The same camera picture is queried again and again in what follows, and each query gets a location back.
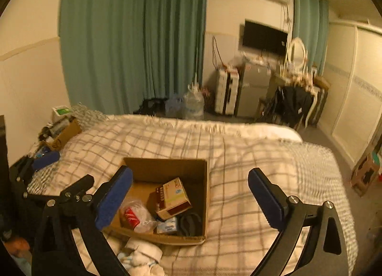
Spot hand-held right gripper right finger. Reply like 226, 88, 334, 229
248, 168, 350, 276

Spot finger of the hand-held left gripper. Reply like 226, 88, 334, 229
9, 151, 61, 202

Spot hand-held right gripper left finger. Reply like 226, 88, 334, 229
31, 166, 134, 276

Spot plastic bag with red can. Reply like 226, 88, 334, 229
120, 199, 158, 233

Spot cluttered brown cardboard box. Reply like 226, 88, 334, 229
41, 116, 83, 152

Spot checked bed blanket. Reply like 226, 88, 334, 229
27, 113, 359, 276

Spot white and green box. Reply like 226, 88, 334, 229
52, 105, 73, 122

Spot small tan and brown carton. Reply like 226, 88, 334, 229
154, 177, 192, 220

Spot blue and white packet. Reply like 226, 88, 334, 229
156, 217, 179, 235

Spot grey knitted blanket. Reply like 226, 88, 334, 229
68, 104, 108, 122

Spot white crumpled cloth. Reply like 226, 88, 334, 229
117, 237, 165, 276

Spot white duvet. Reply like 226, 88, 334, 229
239, 123, 302, 143

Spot black coiled band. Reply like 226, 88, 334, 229
177, 213, 202, 237

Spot black bag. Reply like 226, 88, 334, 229
134, 97, 168, 115

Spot chair with black clothes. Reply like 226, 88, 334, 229
254, 84, 314, 131

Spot printed cardboard box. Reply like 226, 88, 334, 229
350, 151, 381, 198

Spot grey mini fridge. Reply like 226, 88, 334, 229
235, 62, 277, 118

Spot white dressing table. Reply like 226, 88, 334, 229
304, 67, 330, 127

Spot clear plastic bags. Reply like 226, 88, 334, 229
182, 83, 205, 121

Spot wide green curtain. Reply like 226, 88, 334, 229
59, 0, 208, 115

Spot white wardrobe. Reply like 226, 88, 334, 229
316, 19, 382, 172

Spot white oval mirror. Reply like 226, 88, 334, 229
286, 37, 308, 74

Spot narrow green curtain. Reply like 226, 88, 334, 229
292, 0, 329, 77

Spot black wall television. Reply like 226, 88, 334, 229
242, 19, 289, 56

